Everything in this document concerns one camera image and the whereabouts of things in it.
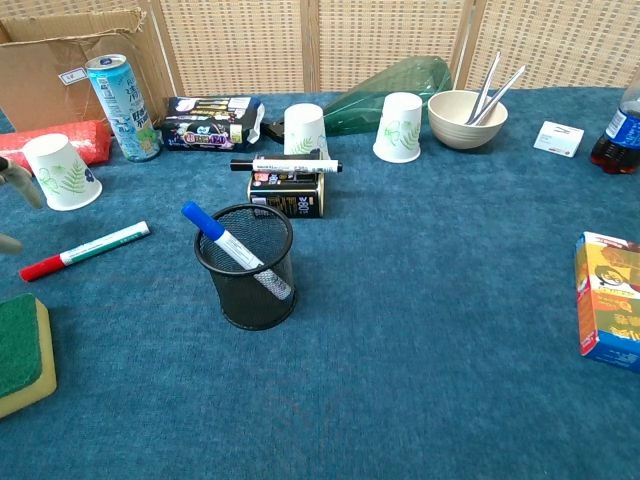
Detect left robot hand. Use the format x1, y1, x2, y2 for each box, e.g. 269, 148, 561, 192
0, 156, 45, 255

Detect red cap marker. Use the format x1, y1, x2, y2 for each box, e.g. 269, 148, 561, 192
18, 221, 151, 283

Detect blue cap marker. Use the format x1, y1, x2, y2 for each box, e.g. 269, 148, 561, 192
180, 200, 294, 301

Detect black mesh pen holder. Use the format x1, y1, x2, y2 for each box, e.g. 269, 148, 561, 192
193, 202, 298, 331

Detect black cap marker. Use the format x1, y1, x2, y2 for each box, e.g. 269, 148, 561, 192
229, 158, 345, 176

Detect paper cup with blue flower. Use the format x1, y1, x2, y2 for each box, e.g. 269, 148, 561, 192
22, 133, 104, 212

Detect red foil package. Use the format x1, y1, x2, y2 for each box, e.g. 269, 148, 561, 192
0, 119, 113, 174

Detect open cardboard box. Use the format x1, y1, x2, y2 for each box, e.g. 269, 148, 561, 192
0, 8, 174, 134

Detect light blue drink can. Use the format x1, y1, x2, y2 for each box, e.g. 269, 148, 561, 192
85, 53, 163, 163

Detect green yellow sponge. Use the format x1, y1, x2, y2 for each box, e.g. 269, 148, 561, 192
0, 292, 58, 420

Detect black sanitary pad pack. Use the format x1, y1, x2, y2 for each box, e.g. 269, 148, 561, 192
160, 95, 266, 153

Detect black clip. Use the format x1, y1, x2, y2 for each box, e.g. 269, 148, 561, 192
259, 119, 286, 146

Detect bamboo folding screen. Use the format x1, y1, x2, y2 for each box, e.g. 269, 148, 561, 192
0, 0, 640, 96

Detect black tin can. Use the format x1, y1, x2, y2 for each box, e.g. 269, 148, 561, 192
247, 169, 326, 220

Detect white paper cup green leaves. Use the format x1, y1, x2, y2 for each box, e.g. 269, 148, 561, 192
372, 91, 424, 164
282, 103, 331, 159

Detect green plastic bag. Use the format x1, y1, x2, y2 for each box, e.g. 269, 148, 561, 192
322, 55, 454, 136

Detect blue table carpet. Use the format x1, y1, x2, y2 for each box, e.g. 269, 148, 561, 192
0, 87, 640, 480

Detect beige bowl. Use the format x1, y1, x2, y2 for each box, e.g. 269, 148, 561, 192
427, 89, 510, 150

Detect metal spoon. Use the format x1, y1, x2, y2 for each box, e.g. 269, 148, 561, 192
467, 51, 502, 124
474, 64, 527, 126

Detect small white card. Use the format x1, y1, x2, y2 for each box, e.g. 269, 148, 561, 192
532, 120, 585, 159

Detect yellow blue box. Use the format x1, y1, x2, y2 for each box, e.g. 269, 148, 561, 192
573, 231, 640, 374

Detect cola bottle blue cap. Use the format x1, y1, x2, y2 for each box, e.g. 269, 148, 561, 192
589, 74, 640, 176

